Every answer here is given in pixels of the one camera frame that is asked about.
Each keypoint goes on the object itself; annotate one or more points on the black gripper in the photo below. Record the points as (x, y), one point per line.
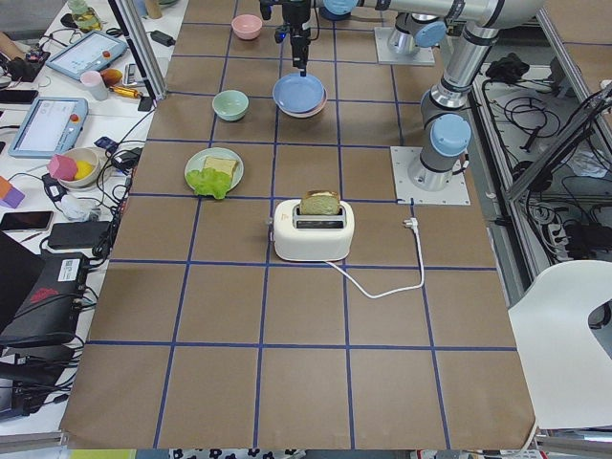
(298, 30)

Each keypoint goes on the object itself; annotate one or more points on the blue plate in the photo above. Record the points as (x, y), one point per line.
(297, 93)

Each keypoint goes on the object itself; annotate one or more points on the pink plate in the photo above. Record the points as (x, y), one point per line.
(308, 114)

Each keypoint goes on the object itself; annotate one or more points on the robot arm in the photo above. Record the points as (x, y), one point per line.
(266, 9)
(447, 134)

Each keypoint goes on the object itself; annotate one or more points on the pink bowl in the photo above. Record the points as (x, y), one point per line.
(247, 26)

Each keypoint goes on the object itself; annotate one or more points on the green bowl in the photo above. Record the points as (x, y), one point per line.
(230, 105)

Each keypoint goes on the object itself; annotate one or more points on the bread slice on plate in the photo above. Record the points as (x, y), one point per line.
(223, 165)

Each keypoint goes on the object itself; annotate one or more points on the bread slice in toaster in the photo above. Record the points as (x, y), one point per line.
(320, 202)

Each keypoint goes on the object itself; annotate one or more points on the green plate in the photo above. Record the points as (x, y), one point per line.
(197, 162)

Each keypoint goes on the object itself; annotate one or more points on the black power adapter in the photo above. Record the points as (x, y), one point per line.
(162, 38)

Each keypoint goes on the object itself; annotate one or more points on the green lettuce leaf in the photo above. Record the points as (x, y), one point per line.
(209, 182)

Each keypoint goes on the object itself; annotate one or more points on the white toaster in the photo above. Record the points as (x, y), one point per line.
(312, 238)

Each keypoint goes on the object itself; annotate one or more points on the pink cup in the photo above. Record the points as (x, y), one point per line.
(94, 84)

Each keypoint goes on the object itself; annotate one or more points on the teach pendant tablet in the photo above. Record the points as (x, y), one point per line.
(51, 126)
(94, 51)

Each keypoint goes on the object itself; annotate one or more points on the beige bowl with toys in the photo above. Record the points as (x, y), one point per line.
(76, 168)

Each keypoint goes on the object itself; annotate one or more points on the white chair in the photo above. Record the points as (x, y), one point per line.
(567, 371)

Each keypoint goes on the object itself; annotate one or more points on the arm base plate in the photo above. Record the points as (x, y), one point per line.
(398, 48)
(416, 185)

